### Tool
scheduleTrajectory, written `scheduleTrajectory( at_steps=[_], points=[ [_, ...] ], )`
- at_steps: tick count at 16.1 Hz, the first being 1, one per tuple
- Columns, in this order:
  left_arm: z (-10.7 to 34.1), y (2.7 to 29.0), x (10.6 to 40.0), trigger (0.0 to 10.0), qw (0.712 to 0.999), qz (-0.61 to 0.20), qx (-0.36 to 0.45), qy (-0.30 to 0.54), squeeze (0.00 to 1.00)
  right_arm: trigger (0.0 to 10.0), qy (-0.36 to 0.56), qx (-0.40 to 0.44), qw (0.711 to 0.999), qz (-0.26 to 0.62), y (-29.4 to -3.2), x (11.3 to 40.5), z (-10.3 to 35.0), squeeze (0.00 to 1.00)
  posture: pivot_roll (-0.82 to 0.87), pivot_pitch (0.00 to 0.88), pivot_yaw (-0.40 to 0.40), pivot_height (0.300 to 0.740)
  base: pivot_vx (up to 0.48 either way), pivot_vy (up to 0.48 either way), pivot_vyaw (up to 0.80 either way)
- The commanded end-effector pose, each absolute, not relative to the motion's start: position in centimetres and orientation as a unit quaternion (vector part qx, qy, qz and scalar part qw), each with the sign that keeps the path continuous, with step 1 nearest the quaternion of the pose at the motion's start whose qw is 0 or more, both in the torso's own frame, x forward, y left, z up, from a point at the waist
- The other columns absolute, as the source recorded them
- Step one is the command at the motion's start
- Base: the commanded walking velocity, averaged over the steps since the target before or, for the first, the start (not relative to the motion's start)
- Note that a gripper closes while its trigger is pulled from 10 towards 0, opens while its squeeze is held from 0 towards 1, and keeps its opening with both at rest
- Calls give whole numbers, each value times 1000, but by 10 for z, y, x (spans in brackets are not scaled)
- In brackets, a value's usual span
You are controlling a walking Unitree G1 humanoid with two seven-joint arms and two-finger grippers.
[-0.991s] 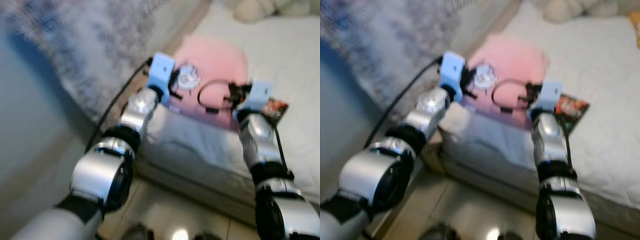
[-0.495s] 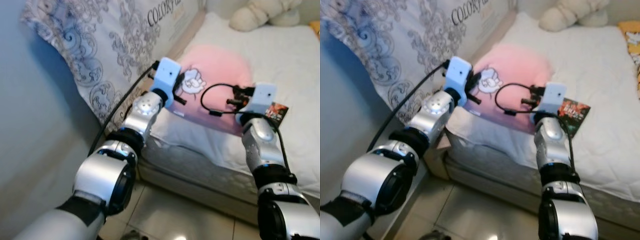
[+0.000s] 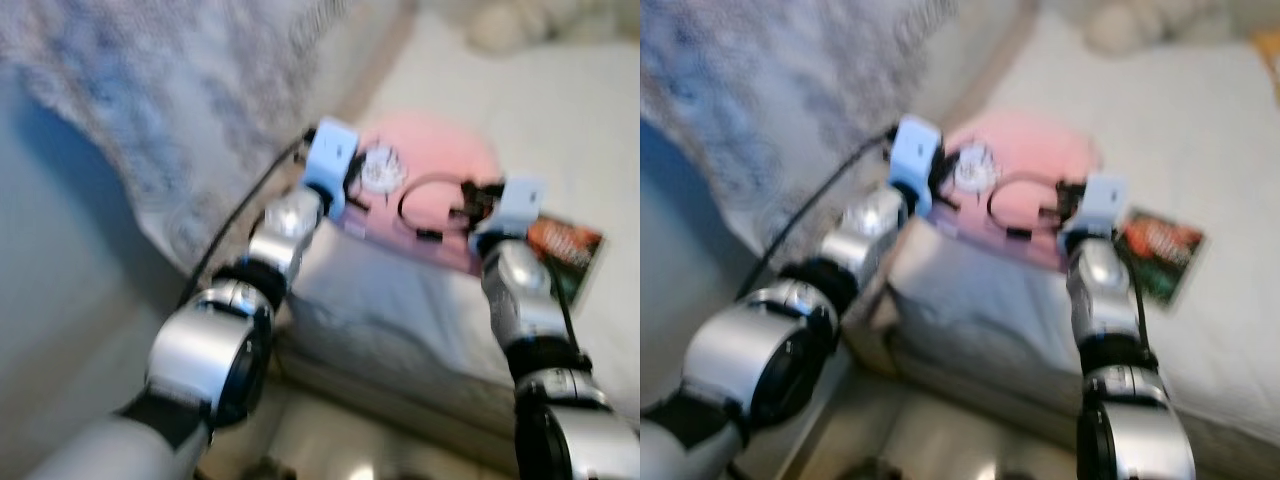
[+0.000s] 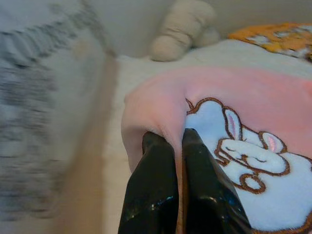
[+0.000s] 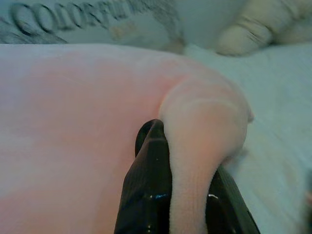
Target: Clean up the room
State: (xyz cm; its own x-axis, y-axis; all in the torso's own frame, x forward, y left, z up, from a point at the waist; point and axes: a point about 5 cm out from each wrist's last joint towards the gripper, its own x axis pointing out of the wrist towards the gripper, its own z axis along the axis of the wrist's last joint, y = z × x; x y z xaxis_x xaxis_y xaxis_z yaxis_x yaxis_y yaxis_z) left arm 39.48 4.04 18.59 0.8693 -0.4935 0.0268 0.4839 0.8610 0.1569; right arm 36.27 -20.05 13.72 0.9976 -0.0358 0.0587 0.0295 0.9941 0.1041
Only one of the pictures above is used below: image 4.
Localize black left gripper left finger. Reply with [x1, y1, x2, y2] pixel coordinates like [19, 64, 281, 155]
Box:
[117, 131, 179, 234]

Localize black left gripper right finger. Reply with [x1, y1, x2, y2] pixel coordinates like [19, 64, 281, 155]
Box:
[182, 128, 252, 234]

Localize pink bunny fleece blanket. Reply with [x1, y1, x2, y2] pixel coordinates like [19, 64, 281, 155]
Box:
[121, 66, 312, 234]

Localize grey patterned white curtain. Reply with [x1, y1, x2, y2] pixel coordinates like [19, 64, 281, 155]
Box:
[0, 0, 115, 222]

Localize beige plush toy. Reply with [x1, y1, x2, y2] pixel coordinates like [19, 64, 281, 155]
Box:
[149, 0, 221, 62]

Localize yellow patterned quilt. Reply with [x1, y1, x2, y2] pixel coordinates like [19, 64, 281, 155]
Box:
[228, 22, 312, 61]

